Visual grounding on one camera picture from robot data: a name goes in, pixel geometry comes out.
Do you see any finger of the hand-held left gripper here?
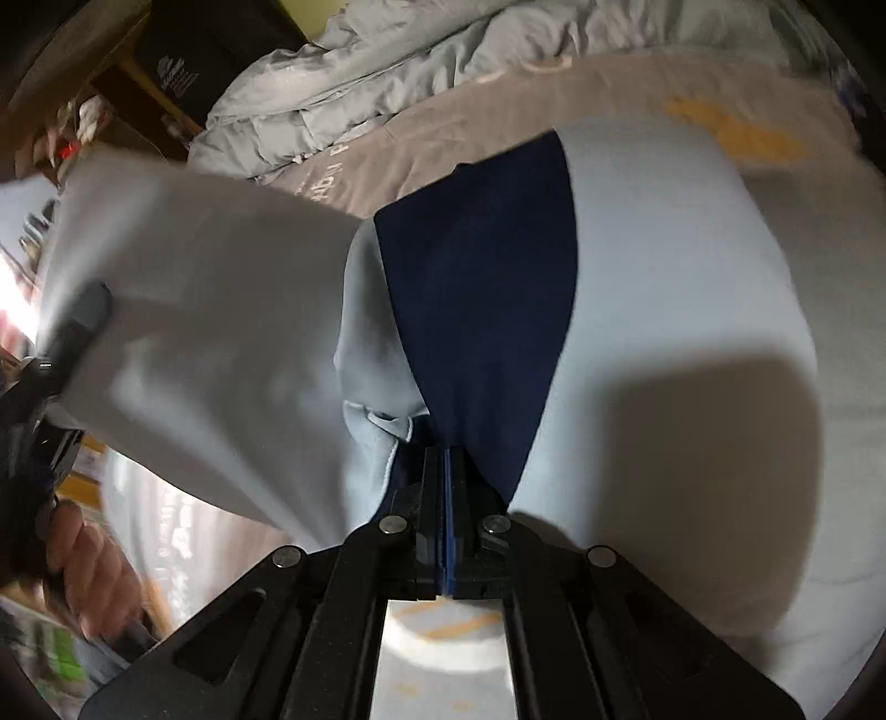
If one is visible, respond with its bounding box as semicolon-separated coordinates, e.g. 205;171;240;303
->
38;280;115;409

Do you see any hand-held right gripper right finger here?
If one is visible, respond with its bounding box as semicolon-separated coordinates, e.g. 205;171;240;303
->
444;446;807;720

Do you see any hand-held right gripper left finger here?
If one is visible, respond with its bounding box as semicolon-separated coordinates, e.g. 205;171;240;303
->
79;446;445;720

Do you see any white navy varsity jacket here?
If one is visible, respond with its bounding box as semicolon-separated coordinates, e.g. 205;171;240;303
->
28;114;863;720

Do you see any person's left hand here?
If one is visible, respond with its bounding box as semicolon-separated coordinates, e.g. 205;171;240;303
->
45;498;150;641

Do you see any cluttered wooden shelf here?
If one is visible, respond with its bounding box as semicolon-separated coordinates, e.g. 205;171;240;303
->
14;90;188;188

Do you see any black hanging bag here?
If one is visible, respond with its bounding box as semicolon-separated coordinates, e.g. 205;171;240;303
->
135;0;309;129

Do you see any grey duvet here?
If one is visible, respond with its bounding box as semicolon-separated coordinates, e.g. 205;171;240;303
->
187;0;825;188

